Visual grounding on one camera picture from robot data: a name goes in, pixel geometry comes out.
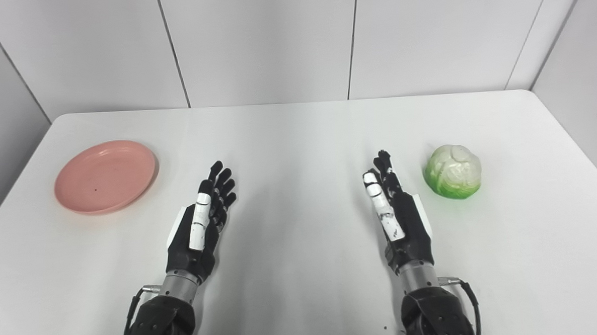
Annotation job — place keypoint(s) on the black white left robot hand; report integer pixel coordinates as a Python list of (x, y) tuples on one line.
[(189, 253)]

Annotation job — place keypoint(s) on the green white cabbage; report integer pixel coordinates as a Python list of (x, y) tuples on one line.
[(454, 173)]

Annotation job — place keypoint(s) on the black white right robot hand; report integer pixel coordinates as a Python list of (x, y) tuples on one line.
[(412, 233)]

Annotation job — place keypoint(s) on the pink plate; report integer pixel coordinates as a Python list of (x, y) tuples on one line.
[(105, 178)]

